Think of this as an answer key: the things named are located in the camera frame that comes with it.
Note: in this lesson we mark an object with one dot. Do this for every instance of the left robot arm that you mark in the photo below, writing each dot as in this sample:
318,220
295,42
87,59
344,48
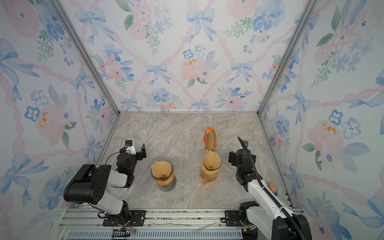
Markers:
89,185

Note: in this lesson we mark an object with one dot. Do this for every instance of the wooden ring holder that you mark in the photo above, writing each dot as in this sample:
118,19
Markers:
165,182

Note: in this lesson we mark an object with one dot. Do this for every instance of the aluminium front rail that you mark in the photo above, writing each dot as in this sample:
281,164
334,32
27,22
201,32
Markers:
159,224

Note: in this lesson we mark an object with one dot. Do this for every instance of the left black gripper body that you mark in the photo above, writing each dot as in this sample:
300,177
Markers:
138,157

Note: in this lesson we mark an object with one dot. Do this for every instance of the orange glass carafe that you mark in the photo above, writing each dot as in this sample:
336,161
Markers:
207,178

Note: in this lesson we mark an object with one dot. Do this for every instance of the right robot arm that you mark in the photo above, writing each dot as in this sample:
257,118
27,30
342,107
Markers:
266,213

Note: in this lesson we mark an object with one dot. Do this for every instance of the clear glass dripper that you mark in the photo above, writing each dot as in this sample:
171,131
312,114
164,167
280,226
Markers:
163,174

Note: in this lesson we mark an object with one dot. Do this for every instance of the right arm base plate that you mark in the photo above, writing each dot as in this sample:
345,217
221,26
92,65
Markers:
232,216

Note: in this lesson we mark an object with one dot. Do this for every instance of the clear glass carafe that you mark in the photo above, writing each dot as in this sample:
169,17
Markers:
168,187

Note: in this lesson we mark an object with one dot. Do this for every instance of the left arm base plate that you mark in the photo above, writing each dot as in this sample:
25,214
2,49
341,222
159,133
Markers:
137,218

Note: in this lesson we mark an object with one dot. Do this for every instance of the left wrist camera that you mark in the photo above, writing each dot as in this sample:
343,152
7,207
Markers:
129,147

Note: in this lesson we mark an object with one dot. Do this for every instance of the ice cream cone toy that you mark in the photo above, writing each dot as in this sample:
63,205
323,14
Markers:
272,188

